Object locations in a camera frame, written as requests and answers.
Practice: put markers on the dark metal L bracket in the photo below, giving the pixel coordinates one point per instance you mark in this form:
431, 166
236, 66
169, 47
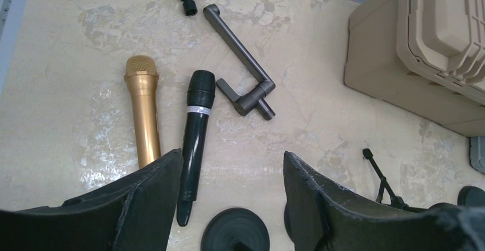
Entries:
254, 98

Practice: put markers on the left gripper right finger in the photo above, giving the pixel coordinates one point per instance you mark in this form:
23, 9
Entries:
321, 214

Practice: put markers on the gold microphone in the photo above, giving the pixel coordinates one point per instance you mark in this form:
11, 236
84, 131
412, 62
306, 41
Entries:
141, 78

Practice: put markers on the grey pad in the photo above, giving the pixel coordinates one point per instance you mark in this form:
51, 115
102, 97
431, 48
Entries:
476, 153

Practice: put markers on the black tripod shock-mount stand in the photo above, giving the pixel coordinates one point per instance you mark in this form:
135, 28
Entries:
396, 201

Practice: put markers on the black shock-mount round stand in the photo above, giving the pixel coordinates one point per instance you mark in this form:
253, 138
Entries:
471, 196

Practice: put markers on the black clip mic stand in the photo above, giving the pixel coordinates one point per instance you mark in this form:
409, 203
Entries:
235, 229

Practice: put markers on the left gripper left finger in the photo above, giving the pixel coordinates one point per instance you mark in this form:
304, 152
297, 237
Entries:
133, 213

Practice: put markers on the tan plastic case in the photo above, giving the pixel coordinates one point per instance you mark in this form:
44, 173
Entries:
424, 56

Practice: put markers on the black microphone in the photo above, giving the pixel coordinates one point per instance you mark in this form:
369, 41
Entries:
200, 100

